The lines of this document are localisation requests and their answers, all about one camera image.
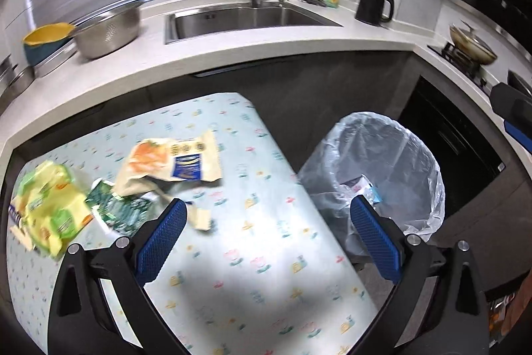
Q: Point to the small cream wrapper piece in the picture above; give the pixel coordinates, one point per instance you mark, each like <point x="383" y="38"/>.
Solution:
<point x="202" y="218"/>

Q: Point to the stacked steel pots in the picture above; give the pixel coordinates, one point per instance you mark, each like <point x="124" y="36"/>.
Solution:
<point x="14" y="78"/>

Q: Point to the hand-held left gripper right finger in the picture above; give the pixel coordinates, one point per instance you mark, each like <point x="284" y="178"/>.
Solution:
<point x="376" y="240"/>

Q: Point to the white wrapper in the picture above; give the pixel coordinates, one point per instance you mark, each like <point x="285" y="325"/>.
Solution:
<point x="352" y="184"/>

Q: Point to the black gas stove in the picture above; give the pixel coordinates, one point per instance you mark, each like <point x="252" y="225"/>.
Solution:
<point x="461" y="62"/>

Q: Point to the dark green packet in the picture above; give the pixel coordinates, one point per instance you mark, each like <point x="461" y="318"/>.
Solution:
<point x="120" y="209"/>

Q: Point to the black built-in oven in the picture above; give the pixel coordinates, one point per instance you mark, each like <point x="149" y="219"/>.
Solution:
<point x="449" y="143"/>

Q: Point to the yellow green snack bag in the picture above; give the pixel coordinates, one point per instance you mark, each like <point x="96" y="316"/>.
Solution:
<point x="45" y="205"/>

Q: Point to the large steel bowl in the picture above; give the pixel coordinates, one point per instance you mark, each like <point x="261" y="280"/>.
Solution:
<point x="110" y="32"/>

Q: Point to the grey trash bin clear liner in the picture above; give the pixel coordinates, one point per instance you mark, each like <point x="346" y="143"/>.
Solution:
<point x="395" y="155"/>

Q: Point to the white blue carton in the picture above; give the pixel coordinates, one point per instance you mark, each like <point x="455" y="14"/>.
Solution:
<point x="374" y="195"/>

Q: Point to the black electric kettle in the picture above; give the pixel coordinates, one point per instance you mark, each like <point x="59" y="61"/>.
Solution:
<point x="372" y="5"/>

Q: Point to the stainless steel sink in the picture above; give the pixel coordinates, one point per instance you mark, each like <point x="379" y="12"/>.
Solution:
<point x="249" y="20"/>

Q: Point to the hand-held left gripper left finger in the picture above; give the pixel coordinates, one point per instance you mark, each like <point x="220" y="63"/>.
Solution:
<point x="164" y="240"/>

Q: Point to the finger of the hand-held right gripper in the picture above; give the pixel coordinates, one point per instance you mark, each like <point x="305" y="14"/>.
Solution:
<point x="513" y="105"/>

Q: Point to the cream orange snack bag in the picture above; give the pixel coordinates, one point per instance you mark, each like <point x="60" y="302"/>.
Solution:
<point x="166" y="161"/>

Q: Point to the printed tablecloth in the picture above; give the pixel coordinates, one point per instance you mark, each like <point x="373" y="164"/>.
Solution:
<point x="249" y="255"/>

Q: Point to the steel tray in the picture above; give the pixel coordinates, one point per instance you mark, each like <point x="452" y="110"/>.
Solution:
<point x="56" y="62"/>

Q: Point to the dark scouring cloth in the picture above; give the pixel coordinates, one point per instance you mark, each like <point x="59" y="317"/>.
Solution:
<point x="312" y="0"/>

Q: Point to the wok with glass lid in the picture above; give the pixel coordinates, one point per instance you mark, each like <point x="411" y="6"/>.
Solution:
<point x="474" y="45"/>

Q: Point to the yellow blue bowl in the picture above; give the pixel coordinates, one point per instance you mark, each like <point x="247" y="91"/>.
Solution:
<point x="43" y="43"/>

